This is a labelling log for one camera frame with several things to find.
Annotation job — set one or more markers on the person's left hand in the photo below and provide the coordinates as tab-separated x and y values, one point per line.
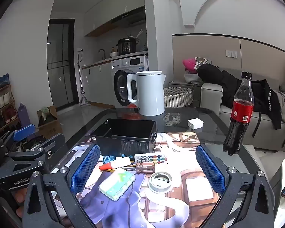
20	197

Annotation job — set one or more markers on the pink cloth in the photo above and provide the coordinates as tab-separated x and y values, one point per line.
188	64

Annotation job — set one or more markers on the shoe rack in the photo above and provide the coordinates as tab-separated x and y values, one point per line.
4	114

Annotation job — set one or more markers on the white charger adapter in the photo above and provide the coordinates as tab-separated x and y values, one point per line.
195	124

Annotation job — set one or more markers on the range hood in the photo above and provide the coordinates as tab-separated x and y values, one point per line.
130	16

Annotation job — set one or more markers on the patterned cloth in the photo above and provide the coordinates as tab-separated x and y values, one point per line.
203	61

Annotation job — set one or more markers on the black jacket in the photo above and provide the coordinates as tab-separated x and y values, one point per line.
228	83

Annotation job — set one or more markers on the white upper cabinet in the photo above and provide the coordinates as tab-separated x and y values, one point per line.
102	11

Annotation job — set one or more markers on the purple bag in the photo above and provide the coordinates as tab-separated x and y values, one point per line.
23	116

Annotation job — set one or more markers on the black pressure cooker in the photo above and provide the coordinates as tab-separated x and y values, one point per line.
127	47

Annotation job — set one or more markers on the grey sofa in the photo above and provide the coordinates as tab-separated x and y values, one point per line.
211	99

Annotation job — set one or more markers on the kitchen faucet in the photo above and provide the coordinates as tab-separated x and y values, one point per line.
104	54

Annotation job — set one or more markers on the white bowl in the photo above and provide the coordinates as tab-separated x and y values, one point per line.
114	54

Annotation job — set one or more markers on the white lower cabinet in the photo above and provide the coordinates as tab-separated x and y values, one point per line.
97	83

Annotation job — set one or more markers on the white electric kettle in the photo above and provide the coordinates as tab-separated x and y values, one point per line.
149	92

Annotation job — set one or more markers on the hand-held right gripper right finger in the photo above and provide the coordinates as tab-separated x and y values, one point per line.
210	168

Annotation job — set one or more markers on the black cardboard box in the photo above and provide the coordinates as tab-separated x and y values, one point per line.
123	144

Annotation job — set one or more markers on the printed table mat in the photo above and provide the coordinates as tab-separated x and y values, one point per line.
199	206

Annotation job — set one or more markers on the white washing machine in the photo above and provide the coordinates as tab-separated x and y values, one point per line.
137	63

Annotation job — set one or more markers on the cola bottle with red label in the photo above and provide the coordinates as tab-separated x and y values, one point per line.
242	114

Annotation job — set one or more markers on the small blue bottle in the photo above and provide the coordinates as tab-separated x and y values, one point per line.
108	159

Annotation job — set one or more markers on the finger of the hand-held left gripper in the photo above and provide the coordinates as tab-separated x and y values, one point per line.
23	132
54	142

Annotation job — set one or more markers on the white wicker basket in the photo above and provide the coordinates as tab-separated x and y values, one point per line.
178	97

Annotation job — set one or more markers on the mop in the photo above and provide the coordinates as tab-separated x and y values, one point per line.
84	101

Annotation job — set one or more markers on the dark glass door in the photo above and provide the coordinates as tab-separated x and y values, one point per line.
60	64

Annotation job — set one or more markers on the white light switch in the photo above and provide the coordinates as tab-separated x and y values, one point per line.
231	54

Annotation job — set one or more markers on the white cabinet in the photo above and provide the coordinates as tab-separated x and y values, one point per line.
102	11
97	83

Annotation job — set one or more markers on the brown cardboard box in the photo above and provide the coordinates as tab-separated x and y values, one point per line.
49	128

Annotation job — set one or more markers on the red capped white tube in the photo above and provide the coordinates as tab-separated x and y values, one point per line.
118	162

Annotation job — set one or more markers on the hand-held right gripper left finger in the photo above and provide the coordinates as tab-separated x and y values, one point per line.
85	168

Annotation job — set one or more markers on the green white tissue pack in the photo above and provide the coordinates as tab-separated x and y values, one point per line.
116	182

